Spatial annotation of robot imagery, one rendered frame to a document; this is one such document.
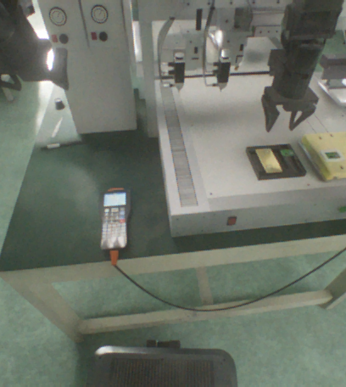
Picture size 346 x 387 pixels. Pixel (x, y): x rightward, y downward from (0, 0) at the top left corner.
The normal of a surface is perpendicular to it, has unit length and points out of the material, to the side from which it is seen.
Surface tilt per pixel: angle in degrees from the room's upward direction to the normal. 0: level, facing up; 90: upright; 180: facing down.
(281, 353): 0
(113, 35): 90
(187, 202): 0
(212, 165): 0
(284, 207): 90
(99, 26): 90
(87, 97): 90
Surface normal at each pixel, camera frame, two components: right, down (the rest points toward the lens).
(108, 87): 0.12, 0.75
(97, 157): 0.00, -0.65
